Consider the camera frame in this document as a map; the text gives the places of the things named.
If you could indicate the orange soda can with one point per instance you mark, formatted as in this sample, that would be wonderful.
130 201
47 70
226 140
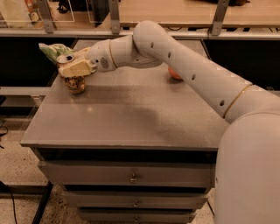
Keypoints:
75 85

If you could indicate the wooden background table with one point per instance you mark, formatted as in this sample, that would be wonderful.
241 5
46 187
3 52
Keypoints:
198 13

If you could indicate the bottom grey drawer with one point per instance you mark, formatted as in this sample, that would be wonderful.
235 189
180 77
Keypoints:
136 217

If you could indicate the grey drawer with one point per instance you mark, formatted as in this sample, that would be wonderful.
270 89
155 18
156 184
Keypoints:
160 200
136 217
128 173

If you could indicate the red apple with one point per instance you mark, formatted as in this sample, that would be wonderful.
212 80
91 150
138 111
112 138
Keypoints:
173 74

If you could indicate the metal railing frame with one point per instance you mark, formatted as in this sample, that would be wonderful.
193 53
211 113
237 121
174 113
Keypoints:
100 20

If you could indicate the middle grey drawer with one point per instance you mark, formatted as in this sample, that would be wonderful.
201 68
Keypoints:
160 200

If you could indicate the grey drawer cabinet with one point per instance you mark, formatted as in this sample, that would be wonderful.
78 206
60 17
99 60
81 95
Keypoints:
129 115

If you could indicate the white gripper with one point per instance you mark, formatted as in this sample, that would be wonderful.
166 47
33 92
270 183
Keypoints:
100 57

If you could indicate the top grey drawer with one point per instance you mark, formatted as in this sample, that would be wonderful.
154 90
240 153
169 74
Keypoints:
128 173

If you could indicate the green jalapeno chip bag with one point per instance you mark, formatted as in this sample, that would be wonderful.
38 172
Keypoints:
53 51

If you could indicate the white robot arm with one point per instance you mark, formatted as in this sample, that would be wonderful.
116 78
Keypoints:
247 174

